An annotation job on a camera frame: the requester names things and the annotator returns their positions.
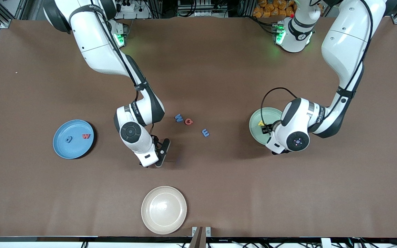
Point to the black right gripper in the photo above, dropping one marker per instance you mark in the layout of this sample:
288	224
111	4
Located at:
155	139

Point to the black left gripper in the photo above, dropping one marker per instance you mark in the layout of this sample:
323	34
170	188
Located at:
266	130

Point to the yellow foam letter H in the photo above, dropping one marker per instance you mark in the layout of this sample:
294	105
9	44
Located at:
261	123

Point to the green plate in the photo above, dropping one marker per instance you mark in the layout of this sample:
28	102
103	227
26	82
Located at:
255	129

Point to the blue foam letter W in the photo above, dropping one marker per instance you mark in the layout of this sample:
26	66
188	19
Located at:
179	118

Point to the red foam letter G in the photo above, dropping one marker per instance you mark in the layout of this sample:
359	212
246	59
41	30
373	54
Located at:
189	121

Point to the blue foam letter m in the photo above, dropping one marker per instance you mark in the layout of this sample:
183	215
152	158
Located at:
205	132

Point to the red foam letter w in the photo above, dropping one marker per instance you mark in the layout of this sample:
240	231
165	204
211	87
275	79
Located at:
86	136

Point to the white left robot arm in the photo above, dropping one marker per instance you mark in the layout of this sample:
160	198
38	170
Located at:
343	41

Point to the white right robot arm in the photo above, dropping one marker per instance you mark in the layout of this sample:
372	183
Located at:
95	41

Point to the beige plate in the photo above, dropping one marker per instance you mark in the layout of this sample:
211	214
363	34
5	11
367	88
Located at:
164	210

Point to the brown table cover mat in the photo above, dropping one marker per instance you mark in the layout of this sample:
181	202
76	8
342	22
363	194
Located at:
219	179

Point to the blue plate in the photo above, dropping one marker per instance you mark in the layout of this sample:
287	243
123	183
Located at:
73	151

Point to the orange bag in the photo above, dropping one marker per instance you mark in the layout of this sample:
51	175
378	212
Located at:
271	8

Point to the long white power strip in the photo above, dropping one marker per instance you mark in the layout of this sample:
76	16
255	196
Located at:
202	13

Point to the white power strip with plugs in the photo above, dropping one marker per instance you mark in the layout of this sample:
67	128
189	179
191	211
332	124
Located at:
140	14

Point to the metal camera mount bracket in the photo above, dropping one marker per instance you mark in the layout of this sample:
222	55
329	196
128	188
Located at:
201	236

